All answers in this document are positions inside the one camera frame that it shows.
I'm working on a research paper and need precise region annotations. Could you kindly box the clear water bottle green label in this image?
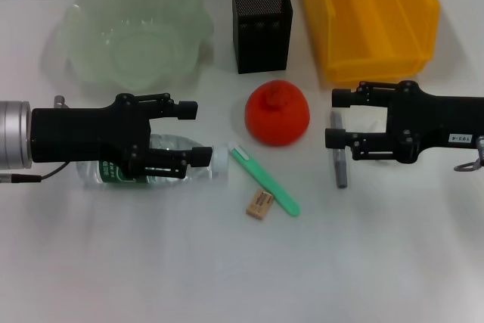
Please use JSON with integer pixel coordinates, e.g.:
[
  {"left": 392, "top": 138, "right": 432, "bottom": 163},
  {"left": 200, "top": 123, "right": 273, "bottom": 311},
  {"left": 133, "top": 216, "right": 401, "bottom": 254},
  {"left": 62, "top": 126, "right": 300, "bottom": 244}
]
[{"left": 75, "top": 132, "right": 231, "bottom": 191}]

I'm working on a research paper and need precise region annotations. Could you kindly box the right gripper cable with connector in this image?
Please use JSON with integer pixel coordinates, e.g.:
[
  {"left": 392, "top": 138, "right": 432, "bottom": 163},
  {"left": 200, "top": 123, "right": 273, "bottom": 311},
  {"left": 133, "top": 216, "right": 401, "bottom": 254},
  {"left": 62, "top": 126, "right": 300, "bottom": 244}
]
[{"left": 453, "top": 134, "right": 484, "bottom": 172}]

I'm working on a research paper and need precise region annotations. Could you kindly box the gray marker pen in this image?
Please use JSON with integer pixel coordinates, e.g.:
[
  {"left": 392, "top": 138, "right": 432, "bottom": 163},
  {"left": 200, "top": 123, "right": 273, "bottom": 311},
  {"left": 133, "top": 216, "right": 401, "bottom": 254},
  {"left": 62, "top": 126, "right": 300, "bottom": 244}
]
[{"left": 329, "top": 110, "right": 349, "bottom": 190}]

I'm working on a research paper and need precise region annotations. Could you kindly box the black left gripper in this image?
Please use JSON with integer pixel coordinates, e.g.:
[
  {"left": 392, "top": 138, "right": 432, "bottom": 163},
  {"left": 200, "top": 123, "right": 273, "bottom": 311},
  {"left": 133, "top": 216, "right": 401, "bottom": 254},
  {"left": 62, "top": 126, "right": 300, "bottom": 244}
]
[{"left": 30, "top": 92, "right": 215, "bottom": 184}]

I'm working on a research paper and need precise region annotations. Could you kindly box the left gripper cable with connector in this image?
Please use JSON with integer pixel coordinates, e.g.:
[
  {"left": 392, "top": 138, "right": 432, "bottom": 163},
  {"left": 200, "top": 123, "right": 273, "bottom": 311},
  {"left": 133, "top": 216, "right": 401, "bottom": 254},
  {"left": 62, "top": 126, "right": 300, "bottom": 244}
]
[{"left": 0, "top": 95, "right": 72, "bottom": 185}]

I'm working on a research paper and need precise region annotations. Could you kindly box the tan eraser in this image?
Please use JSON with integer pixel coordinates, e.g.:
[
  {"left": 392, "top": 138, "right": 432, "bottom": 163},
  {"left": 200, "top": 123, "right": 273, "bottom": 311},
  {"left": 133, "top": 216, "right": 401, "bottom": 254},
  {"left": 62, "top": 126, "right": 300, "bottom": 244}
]
[{"left": 244, "top": 189, "right": 275, "bottom": 222}]

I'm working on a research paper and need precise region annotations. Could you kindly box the gripper cable with connector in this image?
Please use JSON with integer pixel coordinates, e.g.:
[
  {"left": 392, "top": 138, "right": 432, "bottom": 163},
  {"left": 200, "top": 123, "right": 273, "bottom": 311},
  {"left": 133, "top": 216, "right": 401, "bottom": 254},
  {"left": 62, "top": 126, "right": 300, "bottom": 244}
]
[
  {"left": 453, "top": 134, "right": 484, "bottom": 172},
  {"left": 0, "top": 95, "right": 72, "bottom": 185}
]

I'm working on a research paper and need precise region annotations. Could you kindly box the black mesh pen holder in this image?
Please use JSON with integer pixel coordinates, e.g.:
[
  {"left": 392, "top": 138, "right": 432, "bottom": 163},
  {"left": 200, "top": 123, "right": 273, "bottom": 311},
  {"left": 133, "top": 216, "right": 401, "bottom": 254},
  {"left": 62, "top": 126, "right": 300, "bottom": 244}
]
[{"left": 231, "top": 0, "right": 294, "bottom": 75}]

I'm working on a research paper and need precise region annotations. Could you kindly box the yellow plastic storage bin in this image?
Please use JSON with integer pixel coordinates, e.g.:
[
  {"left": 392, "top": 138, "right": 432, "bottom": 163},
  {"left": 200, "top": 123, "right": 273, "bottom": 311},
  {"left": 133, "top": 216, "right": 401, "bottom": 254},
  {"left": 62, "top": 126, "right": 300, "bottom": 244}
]
[{"left": 302, "top": 0, "right": 442, "bottom": 84}]

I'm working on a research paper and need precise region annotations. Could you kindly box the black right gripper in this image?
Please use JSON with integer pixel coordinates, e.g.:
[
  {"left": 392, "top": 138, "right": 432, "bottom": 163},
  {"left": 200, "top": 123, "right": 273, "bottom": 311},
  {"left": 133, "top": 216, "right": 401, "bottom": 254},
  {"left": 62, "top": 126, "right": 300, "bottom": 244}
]
[{"left": 324, "top": 80, "right": 484, "bottom": 165}]

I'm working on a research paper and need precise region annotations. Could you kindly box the pale green glass fruit bowl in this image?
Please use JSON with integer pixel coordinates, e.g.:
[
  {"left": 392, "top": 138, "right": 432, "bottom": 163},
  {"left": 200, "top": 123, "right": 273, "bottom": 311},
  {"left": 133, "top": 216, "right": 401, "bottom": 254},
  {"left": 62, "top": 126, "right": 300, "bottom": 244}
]
[{"left": 54, "top": 0, "right": 215, "bottom": 92}]

